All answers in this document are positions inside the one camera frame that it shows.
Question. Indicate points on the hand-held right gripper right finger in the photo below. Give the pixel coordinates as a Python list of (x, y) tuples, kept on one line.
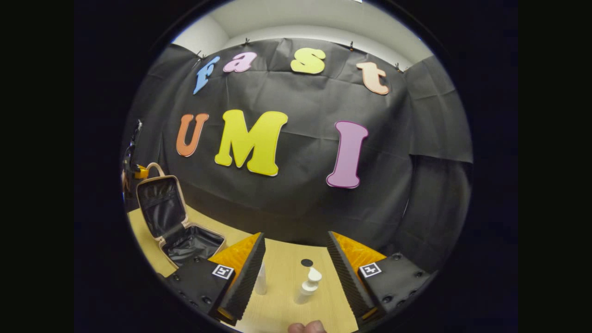
[(349, 282)]

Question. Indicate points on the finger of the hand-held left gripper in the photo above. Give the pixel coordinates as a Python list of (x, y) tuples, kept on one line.
[(141, 173)]

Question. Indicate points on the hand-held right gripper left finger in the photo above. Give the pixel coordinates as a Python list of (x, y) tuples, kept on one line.
[(245, 282)]

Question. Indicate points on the white squeeze tube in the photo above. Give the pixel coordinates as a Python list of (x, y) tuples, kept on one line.
[(261, 282)]

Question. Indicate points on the beige suitcase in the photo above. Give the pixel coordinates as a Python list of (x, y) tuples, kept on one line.
[(159, 208)]

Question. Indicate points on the white pump bottle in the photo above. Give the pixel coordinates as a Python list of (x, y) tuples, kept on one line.
[(307, 289)]

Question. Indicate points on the black table grommet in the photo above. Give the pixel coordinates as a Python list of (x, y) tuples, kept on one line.
[(306, 262)]

